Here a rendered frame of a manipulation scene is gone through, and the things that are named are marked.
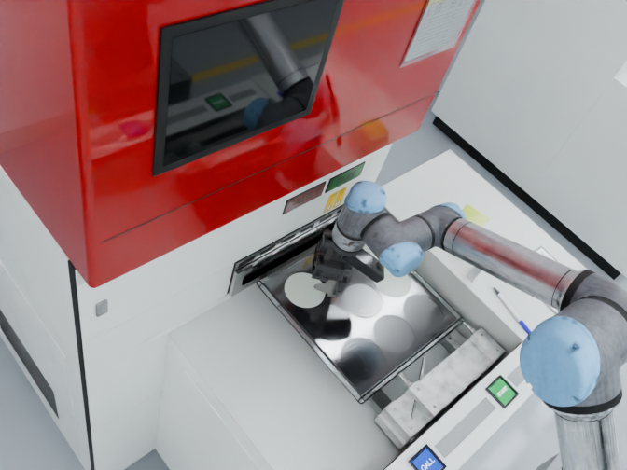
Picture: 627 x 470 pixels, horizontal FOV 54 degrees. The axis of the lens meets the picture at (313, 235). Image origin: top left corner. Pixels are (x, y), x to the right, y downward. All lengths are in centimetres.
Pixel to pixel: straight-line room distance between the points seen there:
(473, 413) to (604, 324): 48
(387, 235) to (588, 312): 39
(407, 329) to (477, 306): 19
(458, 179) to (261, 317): 69
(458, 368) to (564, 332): 60
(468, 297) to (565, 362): 65
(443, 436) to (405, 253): 40
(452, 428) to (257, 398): 42
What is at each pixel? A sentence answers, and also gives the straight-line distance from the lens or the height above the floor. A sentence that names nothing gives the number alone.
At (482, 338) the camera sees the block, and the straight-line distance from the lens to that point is 157.
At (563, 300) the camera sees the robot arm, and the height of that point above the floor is 135.
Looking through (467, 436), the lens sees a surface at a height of 96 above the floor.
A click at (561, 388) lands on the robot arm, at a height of 137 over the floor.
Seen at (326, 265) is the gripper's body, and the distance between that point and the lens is 134.
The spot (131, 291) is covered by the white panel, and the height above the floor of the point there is 108.
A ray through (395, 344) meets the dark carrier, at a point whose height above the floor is 90.
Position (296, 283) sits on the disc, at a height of 90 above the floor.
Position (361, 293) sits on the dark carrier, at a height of 90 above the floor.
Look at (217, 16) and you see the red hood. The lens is 78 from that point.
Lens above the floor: 210
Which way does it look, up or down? 49 degrees down
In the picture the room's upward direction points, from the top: 21 degrees clockwise
